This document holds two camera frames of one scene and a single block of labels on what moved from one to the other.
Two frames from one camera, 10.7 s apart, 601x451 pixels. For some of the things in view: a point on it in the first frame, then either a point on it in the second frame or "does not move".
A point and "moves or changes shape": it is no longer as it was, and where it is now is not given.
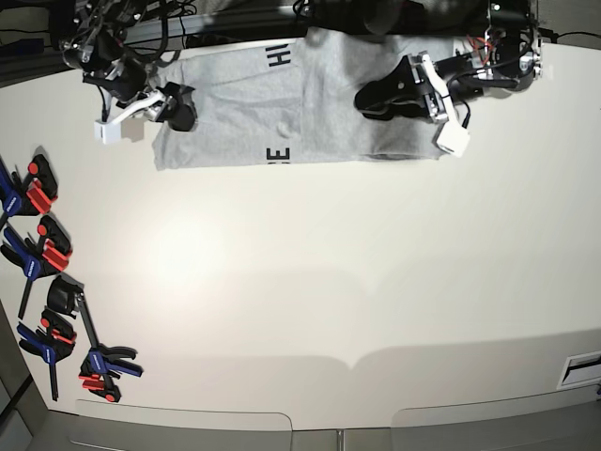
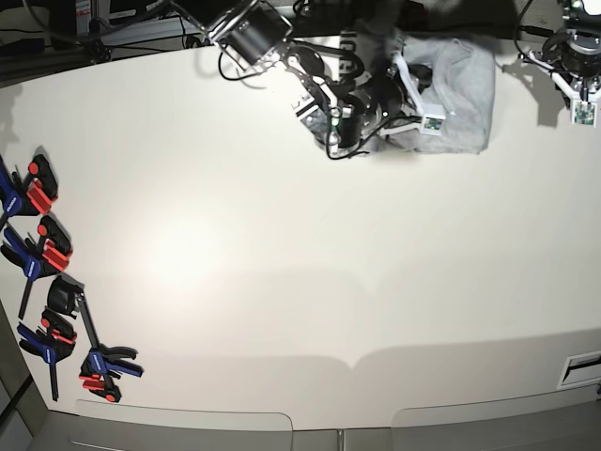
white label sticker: (580, 370) does not move
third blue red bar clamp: (53, 341) does not move
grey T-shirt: (286, 102) moves or changes shape
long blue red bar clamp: (100, 367) does not move
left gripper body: (157, 103) to (399, 101)
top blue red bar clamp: (32, 197) does not move
